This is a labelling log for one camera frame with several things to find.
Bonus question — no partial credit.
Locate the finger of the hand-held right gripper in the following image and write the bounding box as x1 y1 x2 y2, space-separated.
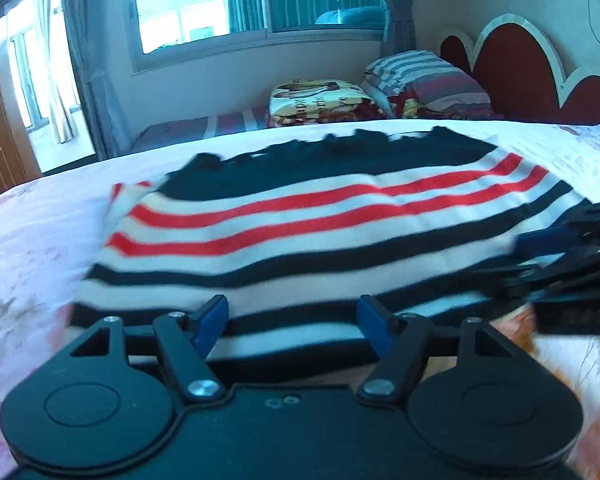
472 245 600 336
516 199 600 257

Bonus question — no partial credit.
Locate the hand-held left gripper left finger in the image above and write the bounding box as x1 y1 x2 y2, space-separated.
65 294 230 405

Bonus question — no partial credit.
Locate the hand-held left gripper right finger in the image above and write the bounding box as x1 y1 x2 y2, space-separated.
355 294 518 405

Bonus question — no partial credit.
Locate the striped knit cartoon sweater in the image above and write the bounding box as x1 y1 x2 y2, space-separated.
70 127 596 361

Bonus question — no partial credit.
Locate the red scalloped headboard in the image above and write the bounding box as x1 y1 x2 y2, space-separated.
437 14 600 126

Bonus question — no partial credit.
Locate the striped mattress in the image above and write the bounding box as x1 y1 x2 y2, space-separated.
130 105 276 153

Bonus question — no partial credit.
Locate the floral white bedsheet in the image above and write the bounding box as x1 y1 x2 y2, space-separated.
0 119 600 480

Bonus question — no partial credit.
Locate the striped pillow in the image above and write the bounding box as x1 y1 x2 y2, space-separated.
362 50 493 118

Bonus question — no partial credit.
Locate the folded printed blanket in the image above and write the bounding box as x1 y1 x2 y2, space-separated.
269 78 381 128

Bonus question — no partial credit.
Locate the short grey curtain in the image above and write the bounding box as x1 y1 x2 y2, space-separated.
375 0 418 58

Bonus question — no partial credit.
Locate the long grey curtain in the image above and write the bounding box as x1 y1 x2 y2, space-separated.
57 0 131 158

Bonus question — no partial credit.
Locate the white sheer curtain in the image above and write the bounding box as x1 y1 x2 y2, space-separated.
35 0 78 143

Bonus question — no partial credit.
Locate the sliding glass window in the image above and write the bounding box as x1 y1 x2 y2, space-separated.
130 0 386 56

